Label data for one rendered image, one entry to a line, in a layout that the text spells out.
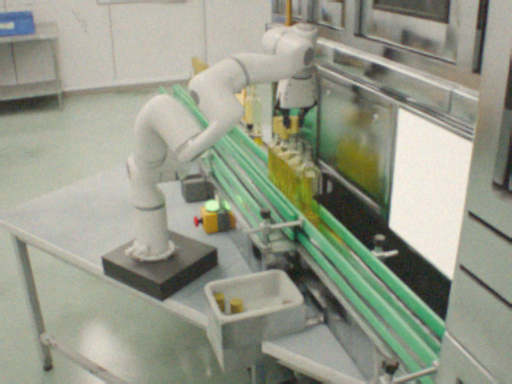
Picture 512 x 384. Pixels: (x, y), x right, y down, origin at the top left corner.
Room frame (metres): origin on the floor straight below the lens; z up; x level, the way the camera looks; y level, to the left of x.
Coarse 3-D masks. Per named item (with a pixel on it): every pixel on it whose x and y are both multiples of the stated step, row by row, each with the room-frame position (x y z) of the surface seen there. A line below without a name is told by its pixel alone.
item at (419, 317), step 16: (240, 144) 2.17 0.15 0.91; (256, 144) 2.00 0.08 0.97; (256, 160) 1.98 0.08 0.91; (320, 208) 1.45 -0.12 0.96; (320, 224) 1.45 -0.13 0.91; (336, 224) 1.35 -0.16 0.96; (336, 240) 1.35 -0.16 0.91; (352, 240) 1.26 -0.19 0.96; (352, 256) 1.26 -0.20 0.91; (368, 256) 1.18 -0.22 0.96; (368, 272) 1.18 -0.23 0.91; (384, 272) 1.11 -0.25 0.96; (384, 288) 1.11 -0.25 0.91; (400, 288) 1.04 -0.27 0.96; (400, 304) 1.04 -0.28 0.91; (416, 304) 0.98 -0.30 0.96; (416, 320) 0.98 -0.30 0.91; (432, 320) 0.93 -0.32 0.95; (432, 336) 0.92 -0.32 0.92
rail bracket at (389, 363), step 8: (384, 360) 0.74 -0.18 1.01; (392, 360) 0.74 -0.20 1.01; (384, 368) 0.74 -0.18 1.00; (392, 368) 0.73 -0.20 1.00; (432, 368) 0.77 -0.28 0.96; (384, 376) 0.74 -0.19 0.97; (392, 376) 0.73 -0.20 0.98; (408, 376) 0.75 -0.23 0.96; (416, 376) 0.76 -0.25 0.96; (424, 376) 0.76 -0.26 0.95
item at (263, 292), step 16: (272, 272) 1.31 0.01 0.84; (208, 288) 1.22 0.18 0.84; (224, 288) 1.26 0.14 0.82; (240, 288) 1.27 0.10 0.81; (256, 288) 1.28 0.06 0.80; (272, 288) 1.30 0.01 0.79; (288, 288) 1.25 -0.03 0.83; (256, 304) 1.25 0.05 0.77; (272, 304) 1.25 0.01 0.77; (288, 304) 1.15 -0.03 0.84; (224, 320) 1.10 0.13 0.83
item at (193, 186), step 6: (192, 174) 2.02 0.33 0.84; (198, 174) 2.02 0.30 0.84; (186, 180) 1.96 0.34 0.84; (192, 180) 1.96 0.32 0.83; (198, 180) 1.96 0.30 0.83; (186, 186) 1.94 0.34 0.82; (192, 186) 1.95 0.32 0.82; (198, 186) 1.96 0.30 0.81; (204, 186) 1.96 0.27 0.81; (186, 192) 1.94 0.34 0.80; (192, 192) 1.95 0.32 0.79; (198, 192) 1.96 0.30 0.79; (204, 192) 1.96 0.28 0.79; (186, 198) 1.94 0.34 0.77; (192, 198) 1.95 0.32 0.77; (198, 198) 1.96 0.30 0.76; (204, 198) 1.96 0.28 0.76
